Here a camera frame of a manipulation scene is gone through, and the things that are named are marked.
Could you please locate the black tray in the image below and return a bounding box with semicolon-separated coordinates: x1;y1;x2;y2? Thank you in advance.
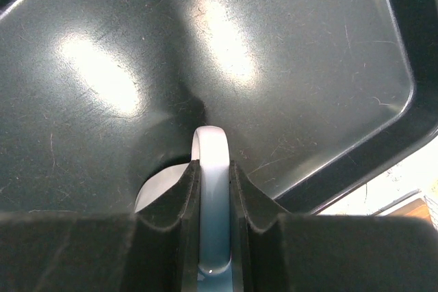
1;0;437;213

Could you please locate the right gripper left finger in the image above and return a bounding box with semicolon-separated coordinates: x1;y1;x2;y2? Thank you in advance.
1;161;201;291

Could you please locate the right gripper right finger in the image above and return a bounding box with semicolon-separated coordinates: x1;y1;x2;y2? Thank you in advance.
229;162;437;291

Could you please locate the blue white mug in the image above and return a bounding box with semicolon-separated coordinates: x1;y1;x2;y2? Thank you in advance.
122;126;233;291

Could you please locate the wire wooden shelf rack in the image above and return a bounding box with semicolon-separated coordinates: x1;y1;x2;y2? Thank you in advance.
378;189;437;229

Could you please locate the floral table mat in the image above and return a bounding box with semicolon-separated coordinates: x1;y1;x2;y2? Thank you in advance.
320;138;437;215

